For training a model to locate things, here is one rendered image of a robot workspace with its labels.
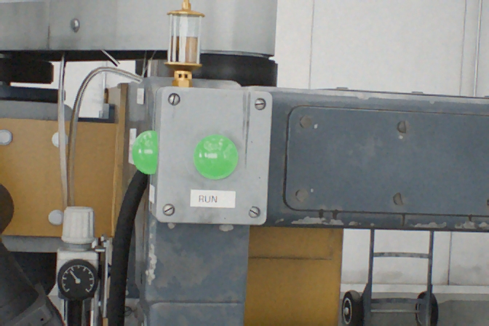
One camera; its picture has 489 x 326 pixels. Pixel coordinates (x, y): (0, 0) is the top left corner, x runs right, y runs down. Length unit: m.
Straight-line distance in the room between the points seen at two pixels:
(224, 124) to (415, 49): 5.66
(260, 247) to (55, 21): 0.30
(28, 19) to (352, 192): 0.41
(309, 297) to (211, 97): 0.43
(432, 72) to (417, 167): 5.60
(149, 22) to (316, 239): 0.28
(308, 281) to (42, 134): 0.32
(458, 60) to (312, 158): 5.71
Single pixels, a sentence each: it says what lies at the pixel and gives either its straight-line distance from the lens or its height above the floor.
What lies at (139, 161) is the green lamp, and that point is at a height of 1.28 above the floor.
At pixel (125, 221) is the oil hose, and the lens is 0.71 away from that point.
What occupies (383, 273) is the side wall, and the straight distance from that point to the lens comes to 6.32.
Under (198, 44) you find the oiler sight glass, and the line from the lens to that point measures 0.72.
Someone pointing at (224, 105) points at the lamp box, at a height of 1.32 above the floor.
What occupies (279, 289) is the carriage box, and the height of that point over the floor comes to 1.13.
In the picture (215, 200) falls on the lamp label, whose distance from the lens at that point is 0.65.
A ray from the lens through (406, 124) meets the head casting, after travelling 0.74.
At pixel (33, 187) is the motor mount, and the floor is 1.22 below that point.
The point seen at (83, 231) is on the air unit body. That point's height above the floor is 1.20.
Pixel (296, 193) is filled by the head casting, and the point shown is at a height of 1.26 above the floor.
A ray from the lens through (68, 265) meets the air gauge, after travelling 0.89.
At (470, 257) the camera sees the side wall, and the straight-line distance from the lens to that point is 6.52.
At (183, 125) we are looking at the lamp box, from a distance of 0.65.
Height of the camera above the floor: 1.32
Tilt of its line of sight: 3 degrees down
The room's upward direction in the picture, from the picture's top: 3 degrees clockwise
